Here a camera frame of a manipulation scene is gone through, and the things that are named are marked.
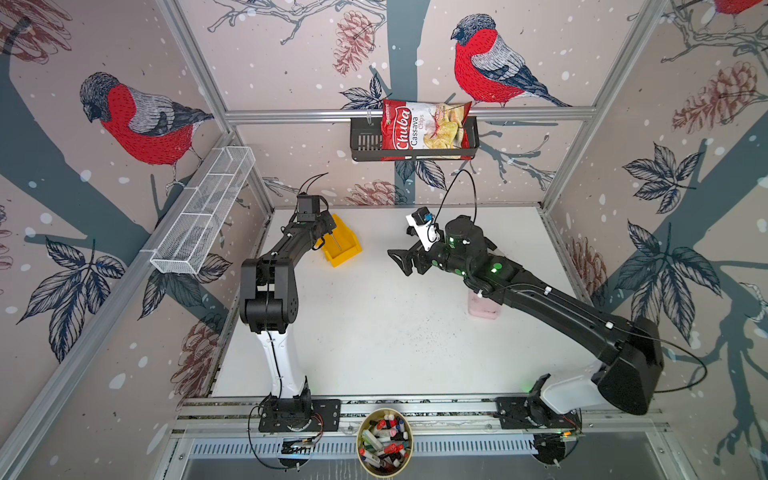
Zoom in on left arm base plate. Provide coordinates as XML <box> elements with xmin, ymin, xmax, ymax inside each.
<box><xmin>258</xmin><ymin>397</ymin><xmax>341</xmax><ymax>433</ymax></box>

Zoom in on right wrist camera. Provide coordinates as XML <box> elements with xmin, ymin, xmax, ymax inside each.
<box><xmin>406</xmin><ymin>207</ymin><xmax>440</xmax><ymax>251</ymax></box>

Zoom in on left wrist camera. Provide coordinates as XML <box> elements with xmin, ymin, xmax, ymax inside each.
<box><xmin>296</xmin><ymin>194</ymin><xmax>321</xmax><ymax>223</ymax></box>

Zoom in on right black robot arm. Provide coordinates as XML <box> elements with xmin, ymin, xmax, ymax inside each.
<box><xmin>387</xmin><ymin>208</ymin><xmax>664</xmax><ymax>425</ymax></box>

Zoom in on black wall basket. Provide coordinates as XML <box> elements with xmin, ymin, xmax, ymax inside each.
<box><xmin>350</xmin><ymin>116</ymin><xmax>480</xmax><ymax>162</ymax></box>

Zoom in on red cassava chips bag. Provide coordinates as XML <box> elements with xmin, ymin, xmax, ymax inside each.
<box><xmin>381</xmin><ymin>100</ymin><xmax>472</xmax><ymax>152</ymax></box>

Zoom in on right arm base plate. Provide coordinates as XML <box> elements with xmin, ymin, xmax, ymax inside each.
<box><xmin>494</xmin><ymin>396</ymin><xmax>582</xmax><ymax>430</ymax></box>

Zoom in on round tub of markers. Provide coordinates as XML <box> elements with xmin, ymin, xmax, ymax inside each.
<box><xmin>354</xmin><ymin>408</ymin><xmax>415</xmax><ymax>479</ymax></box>

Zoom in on white wire mesh shelf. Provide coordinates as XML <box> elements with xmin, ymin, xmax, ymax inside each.
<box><xmin>150</xmin><ymin>146</ymin><xmax>255</xmax><ymax>275</ymax></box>

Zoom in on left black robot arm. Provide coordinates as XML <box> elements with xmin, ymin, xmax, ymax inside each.
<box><xmin>239</xmin><ymin>211</ymin><xmax>336</xmax><ymax>400</ymax></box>

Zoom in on yellow plastic bin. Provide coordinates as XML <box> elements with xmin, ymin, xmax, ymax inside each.
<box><xmin>321</xmin><ymin>214</ymin><xmax>362</xmax><ymax>268</ymax></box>

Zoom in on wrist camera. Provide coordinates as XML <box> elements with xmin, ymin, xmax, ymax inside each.
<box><xmin>296</xmin><ymin>194</ymin><xmax>321</xmax><ymax>223</ymax></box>
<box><xmin>406</xmin><ymin>207</ymin><xmax>440</xmax><ymax>251</ymax></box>

